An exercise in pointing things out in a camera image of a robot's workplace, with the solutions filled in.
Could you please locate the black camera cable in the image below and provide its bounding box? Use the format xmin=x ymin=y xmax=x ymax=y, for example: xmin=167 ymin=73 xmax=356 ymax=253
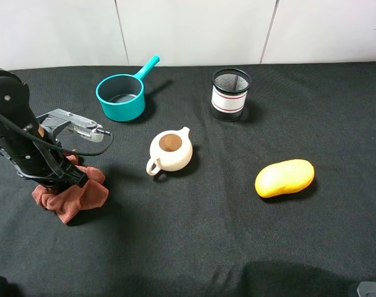
xmin=0 ymin=106 xmax=114 ymax=179

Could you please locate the black mesh pen holder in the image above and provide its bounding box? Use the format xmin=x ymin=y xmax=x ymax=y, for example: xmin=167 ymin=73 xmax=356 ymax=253
xmin=211 ymin=68 xmax=252 ymax=122

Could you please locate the rust brown cloth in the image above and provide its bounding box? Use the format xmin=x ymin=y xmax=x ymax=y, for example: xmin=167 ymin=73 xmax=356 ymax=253
xmin=32 ymin=154 xmax=109 ymax=224

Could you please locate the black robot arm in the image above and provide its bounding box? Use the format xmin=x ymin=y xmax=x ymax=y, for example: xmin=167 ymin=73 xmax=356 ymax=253
xmin=0 ymin=68 xmax=88 ymax=192

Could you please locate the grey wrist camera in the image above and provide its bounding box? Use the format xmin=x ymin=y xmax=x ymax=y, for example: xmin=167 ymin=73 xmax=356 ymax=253
xmin=37 ymin=108 xmax=111 ymax=143

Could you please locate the dark grey device corner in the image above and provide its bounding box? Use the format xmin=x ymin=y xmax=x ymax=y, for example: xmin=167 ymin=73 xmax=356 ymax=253
xmin=357 ymin=282 xmax=376 ymax=297

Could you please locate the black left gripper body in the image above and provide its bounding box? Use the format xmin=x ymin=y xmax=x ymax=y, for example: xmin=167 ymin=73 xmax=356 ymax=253
xmin=0 ymin=123 xmax=87 ymax=189

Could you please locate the cream ceramic teapot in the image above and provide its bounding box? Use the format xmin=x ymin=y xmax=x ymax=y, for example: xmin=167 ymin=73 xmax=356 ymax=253
xmin=146 ymin=127 xmax=193 ymax=176

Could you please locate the yellow mango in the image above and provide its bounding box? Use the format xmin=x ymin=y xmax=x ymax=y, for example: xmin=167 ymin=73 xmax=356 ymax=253
xmin=254 ymin=159 xmax=315 ymax=198

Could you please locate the teal plastic saucepan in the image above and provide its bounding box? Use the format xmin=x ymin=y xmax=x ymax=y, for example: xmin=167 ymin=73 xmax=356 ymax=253
xmin=95 ymin=55 xmax=160 ymax=122

